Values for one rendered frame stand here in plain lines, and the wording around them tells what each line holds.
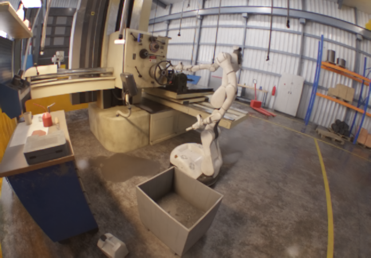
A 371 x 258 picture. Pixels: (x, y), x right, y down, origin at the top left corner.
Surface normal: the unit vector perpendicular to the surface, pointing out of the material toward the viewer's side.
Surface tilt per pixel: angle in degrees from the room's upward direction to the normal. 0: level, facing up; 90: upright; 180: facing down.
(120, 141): 90
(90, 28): 90
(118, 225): 0
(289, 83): 90
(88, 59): 90
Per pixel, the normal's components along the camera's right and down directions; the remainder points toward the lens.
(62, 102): 0.75, 0.30
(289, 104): -0.65, 0.18
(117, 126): 0.22, 0.35
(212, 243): 0.12, -0.94
